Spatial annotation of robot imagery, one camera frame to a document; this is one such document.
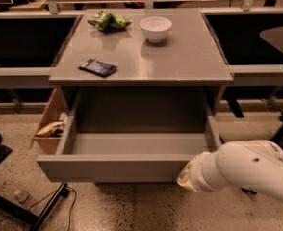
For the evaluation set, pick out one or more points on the dark blue snack packet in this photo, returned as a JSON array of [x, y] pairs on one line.
[[98, 68]]

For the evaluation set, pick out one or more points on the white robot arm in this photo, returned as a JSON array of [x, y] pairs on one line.
[[255, 166]]

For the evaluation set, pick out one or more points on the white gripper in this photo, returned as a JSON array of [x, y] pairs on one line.
[[195, 171]]

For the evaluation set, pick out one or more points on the green snack bag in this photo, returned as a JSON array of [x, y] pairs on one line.
[[106, 21]]

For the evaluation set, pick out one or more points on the white bowl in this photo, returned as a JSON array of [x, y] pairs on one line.
[[155, 28]]

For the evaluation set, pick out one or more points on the grey top drawer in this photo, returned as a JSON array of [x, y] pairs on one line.
[[125, 157]]

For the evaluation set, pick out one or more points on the yellow crumpled bag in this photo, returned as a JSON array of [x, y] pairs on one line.
[[52, 129]]

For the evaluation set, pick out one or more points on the wooden side box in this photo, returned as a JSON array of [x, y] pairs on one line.
[[55, 110]]

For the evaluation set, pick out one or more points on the grey drawer cabinet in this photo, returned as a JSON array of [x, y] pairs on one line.
[[158, 87]]

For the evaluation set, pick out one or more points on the clear plastic bottle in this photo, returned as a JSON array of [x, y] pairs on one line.
[[21, 196]]

